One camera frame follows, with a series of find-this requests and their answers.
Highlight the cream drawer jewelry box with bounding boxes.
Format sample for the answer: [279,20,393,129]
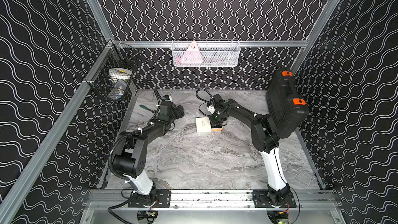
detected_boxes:
[196,117,223,133]

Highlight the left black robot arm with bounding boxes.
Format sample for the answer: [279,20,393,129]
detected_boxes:
[108,101,184,206]

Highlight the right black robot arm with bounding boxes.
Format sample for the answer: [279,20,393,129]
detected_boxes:
[208,94,293,207]

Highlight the pink triangle card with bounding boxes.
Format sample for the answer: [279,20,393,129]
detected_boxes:
[180,40,203,66]

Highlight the black tool case orange latches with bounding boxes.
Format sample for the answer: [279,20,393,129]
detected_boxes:
[266,67,309,139]

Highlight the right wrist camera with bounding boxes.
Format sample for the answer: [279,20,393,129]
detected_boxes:
[206,104,215,115]

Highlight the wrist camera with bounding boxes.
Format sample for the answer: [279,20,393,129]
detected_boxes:
[163,95,172,102]
[206,104,215,115]

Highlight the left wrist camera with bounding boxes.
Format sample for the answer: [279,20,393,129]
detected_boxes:
[163,95,172,102]

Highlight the white wire wall basket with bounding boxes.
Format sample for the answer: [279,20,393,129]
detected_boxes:
[171,40,241,67]

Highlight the black mesh wall basket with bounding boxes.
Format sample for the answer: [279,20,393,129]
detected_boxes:
[89,43,143,102]

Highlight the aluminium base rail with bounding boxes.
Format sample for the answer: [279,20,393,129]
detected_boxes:
[86,189,337,211]

